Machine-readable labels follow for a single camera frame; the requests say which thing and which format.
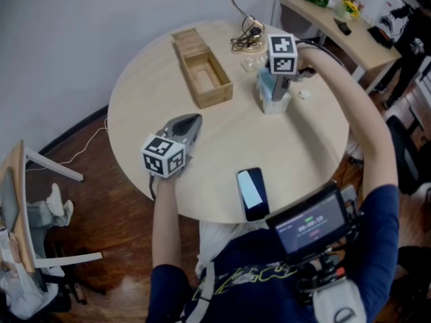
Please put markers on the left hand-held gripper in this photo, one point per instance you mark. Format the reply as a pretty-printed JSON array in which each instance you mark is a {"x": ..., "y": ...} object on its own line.
[{"x": 163, "y": 156}]

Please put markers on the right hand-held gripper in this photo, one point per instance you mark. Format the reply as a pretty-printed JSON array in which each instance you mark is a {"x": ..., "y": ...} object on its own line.
[{"x": 283, "y": 54}]

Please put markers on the light blue tissue pack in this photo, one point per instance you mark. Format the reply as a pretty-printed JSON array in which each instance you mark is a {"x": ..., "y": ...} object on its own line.
[{"x": 264, "y": 86}]

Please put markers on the person's right forearm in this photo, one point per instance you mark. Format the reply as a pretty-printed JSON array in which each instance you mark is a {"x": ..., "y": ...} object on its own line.
[{"x": 367, "y": 119}]

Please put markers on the person's left forearm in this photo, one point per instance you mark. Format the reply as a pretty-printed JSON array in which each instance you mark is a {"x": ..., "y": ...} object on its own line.
[{"x": 166, "y": 224}]

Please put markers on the crumpled white paper scrap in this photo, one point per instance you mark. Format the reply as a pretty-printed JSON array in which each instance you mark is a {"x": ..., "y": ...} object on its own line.
[{"x": 304, "y": 94}]

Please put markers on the clear bottle green label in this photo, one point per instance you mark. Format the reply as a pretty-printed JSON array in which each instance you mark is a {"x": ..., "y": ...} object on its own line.
[{"x": 252, "y": 65}]

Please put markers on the open wooden box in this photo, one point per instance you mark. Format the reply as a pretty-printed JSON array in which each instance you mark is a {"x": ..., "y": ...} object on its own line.
[{"x": 190, "y": 45}]

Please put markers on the small black device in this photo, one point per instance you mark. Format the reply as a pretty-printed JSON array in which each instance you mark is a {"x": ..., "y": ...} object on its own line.
[{"x": 342, "y": 26}]

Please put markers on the curved wooden side desk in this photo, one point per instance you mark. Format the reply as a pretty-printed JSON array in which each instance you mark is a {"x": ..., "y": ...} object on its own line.
[{"x": 363, "y": 45}]

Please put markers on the black smartphone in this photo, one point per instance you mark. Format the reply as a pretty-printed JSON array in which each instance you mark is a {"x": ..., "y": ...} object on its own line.
[{"x": 254, "y": 194}]

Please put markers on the yellow flower pot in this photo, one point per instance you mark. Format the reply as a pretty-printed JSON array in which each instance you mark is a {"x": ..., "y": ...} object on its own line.
[{"x": 352, "y": 7}]

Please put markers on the flat black case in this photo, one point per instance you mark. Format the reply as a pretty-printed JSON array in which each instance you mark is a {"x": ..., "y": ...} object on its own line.
[{"x": 380, "y": 37}]

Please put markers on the person's white shorts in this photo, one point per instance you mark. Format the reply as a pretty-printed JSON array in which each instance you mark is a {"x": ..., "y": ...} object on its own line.
[{"x": 215, "y": 241}]

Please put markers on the black chest monitor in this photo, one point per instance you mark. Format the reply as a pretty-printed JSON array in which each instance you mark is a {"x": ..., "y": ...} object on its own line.
[{"x": 309, "y": 227}]

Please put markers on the black office chair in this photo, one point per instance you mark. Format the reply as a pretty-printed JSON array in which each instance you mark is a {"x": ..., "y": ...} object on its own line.
[{"x": 407, "y": 156}]

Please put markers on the person's navy shirt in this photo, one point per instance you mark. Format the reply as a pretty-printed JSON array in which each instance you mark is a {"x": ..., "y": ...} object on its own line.
[{"x": 262, "y": 254}]

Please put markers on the wooden desk white legs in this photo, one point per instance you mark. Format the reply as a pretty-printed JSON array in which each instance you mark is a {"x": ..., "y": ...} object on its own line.
[{"x": 25, "y": 214}]

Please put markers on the black swivel chair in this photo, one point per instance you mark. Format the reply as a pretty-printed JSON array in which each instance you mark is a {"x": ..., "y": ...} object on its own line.
[{"x": 70, "y": 278}]

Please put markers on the computer monitor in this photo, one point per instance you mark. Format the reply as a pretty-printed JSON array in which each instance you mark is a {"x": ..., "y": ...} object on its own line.
[{"x": 9, "y": 200}]

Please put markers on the white pouch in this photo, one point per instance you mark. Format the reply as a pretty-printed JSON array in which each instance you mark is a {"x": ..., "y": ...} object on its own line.
[{"x": 338, "y": 305}]

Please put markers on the black camera rig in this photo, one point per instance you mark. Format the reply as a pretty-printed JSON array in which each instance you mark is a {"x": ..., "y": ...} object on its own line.
[{"x": 323, "y": 278}]

